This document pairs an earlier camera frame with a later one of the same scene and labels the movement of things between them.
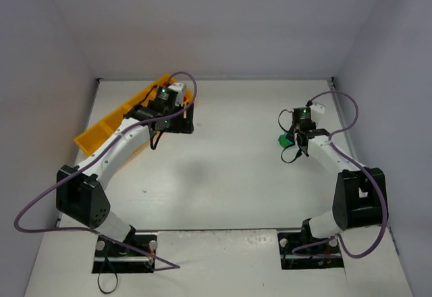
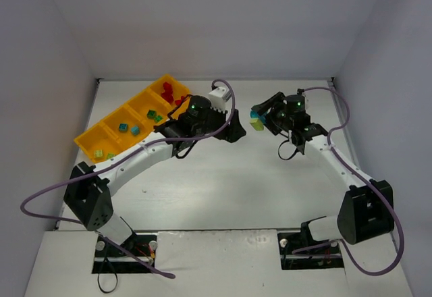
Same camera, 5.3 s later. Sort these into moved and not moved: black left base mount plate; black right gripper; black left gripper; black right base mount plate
Moved: black right gripper; black left gripper
Not moved: black right base mount plate; black left base mount plate
